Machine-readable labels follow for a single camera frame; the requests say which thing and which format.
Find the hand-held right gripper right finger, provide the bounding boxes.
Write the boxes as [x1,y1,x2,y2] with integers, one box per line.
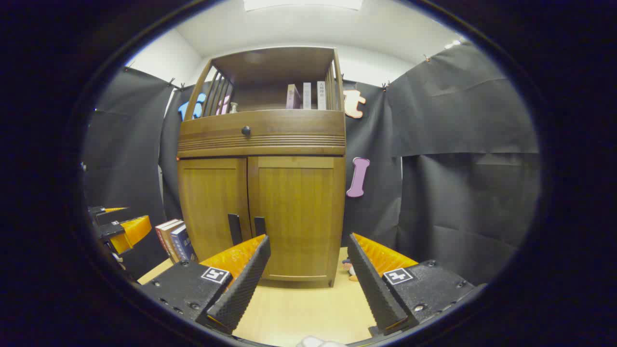
[347,233,475,336]

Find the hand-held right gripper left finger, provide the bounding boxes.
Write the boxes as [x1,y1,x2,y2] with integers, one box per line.
[140,235,271,335]

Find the wooden shoe cabinet door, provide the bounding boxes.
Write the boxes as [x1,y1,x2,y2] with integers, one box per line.
[177,158,252,263]
[247,156,346,282]

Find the wooden double-door shoe cabinet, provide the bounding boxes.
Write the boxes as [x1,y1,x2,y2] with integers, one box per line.
[176,46,347,288]

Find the small figurine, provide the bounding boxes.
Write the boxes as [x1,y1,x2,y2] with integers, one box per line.
[342,258,360,282]

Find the red white book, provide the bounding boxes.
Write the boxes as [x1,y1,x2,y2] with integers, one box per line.
[155,219,180,263]

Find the brown book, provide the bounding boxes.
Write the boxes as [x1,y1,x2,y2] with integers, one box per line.
[161,222,186,263]

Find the dark blue book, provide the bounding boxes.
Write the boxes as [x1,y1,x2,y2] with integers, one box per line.
[170,224,197,263]

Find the black backdrop cloth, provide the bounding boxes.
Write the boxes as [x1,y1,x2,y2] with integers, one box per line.
[82,41,543,287]

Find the wooden drawer with black knob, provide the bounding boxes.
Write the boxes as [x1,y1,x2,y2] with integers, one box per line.
[178,110,346,140]

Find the ceiling light panel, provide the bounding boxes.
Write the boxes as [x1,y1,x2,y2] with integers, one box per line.
[242,0,363,12]

